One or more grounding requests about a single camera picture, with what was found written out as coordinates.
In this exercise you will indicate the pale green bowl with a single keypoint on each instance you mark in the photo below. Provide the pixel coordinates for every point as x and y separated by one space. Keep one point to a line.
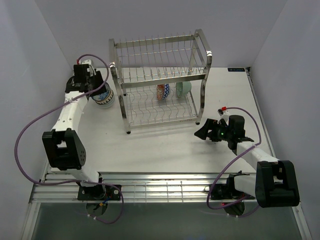
183 88

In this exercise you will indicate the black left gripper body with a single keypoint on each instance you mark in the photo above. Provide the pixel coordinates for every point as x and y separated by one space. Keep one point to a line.
88 80

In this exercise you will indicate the aluminium frame rail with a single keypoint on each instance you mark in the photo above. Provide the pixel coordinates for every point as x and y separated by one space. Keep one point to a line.
136 188

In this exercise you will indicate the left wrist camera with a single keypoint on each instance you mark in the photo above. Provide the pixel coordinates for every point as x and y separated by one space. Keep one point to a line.
88 66

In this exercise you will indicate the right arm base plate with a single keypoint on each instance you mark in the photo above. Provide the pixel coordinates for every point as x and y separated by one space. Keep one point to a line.
227 191

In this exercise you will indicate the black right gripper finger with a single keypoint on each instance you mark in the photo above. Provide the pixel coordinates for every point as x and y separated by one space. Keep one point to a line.
204 132
211 122

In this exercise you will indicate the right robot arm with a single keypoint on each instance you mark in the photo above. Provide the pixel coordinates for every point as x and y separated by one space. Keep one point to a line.
274 182

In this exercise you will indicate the red blue zigzag bowl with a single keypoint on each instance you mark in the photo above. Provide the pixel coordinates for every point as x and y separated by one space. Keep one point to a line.
162 91

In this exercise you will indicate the stainless steel dish rack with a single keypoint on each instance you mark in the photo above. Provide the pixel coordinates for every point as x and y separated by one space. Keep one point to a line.
138 66

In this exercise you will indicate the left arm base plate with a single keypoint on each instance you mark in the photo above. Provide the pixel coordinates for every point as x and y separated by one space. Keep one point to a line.
99 193

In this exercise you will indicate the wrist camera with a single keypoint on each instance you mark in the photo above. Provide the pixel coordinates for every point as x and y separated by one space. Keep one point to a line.
88 66
223 114

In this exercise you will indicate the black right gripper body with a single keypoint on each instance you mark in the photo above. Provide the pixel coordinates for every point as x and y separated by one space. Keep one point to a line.
220 133

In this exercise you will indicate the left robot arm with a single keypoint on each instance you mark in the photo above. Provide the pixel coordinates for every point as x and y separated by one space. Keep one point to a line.
64 149

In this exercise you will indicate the blue patterned white bowl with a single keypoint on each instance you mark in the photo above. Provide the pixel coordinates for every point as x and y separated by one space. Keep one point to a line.
102 96

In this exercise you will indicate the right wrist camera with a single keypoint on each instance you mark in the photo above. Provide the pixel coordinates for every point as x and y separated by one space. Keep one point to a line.
223 114

